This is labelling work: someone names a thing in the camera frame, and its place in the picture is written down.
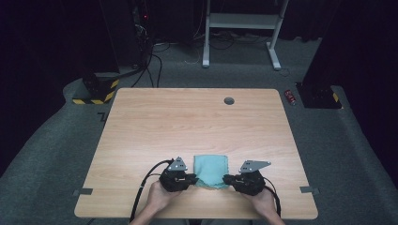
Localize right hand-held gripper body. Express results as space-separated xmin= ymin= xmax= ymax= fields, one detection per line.
xmin=231 ymin=159 xmax=272 ymax=197

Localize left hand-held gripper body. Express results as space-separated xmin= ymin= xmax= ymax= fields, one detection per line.
xmin=158 ymin=156 xmax=191 ymax=193

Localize teal cloth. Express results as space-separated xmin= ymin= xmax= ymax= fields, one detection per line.
xmin=192 ymin=154 xmax=230 ymax=190

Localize person's left hand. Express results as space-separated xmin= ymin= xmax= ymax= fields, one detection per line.
xmin=145 ymin=180 xmax=183 ymax=213

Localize person's right hand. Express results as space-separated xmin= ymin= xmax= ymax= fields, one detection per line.
xmin=248 ymin=187 xmax=279 ymax=218

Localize grey tape strip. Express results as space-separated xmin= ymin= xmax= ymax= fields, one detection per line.
xmin=72 ymin=187 xmax=94 ymax=198
xmin=298 ymin=186 xmax=320 ymax=195

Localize small red object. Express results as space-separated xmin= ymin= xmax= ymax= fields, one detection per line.
xmin=283 ymin=89 xmax=298 ymax=107

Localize black yellow striped stand base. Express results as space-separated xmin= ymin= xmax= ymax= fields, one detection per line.
xmin=71 ymin=71 xmax=121 ymax=106

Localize dark equipment rack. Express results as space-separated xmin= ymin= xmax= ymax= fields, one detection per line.
xmin=130 ymin=0 xmax=155 ymax=68

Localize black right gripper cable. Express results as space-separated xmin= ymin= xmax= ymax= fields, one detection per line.
xmin=263 ymin=176 xmax=283 ymax=218

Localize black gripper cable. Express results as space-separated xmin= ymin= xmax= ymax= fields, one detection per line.
xmin=263 ymin=176 xmax=283 ymax=218
xmin=129 ymin=158 xmax=175 ymax=223

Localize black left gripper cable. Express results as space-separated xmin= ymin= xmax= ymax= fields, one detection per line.
xmin=129 ymin=158 xmax=175 ymax=223

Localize black floor cables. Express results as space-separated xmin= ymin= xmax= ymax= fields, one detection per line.
xmin=130 ymin=43 xmax=164 ymax=89

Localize tangle of cables under stand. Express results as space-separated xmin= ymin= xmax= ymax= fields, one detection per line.
xmin=191 ymin=30 xmax=270 ymax=51

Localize white metal stand frame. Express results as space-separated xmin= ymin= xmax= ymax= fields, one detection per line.
xmin=201 ymin=0 xmax=290 ymax=71

